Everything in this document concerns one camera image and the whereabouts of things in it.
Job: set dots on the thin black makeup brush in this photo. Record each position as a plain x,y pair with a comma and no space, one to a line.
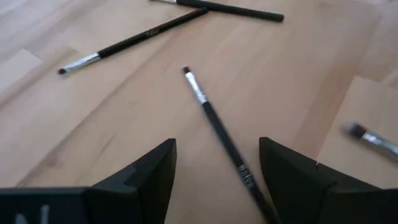
133,40
233,9
217,124
357,130

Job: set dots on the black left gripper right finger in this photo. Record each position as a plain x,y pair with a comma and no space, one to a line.
311,193

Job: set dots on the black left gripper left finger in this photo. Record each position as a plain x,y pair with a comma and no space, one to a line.
124,199

